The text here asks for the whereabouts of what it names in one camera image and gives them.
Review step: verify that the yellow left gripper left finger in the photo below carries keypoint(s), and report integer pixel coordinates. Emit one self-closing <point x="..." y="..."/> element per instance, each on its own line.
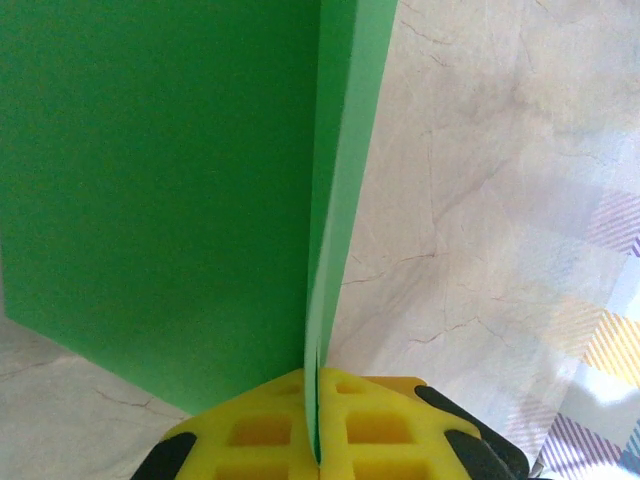
<point x="260" y="430"/>

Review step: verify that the green square paper sheet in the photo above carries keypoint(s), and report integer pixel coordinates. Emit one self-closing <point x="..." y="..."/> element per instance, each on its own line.
<point x="150" y="175"/>

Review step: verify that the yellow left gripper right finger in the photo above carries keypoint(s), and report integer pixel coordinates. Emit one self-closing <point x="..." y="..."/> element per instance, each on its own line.
<point x="380" y="430"/>

